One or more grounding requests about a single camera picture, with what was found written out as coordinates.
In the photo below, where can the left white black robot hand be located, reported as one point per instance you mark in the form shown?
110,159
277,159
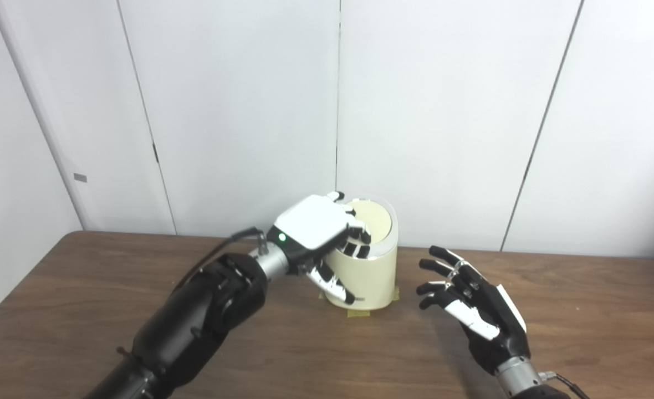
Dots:
313,224

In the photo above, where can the wide yellow tape strip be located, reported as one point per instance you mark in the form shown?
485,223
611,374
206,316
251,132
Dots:
358,313

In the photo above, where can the cream-colored bin body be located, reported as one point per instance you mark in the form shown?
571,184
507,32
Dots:
374,280

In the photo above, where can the small grey wall label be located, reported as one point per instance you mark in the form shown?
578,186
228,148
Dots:
80,178

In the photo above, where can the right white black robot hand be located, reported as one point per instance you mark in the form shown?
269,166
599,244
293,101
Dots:
493,321

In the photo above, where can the cream-colored round bin lid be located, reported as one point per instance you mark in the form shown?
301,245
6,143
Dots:
376,219

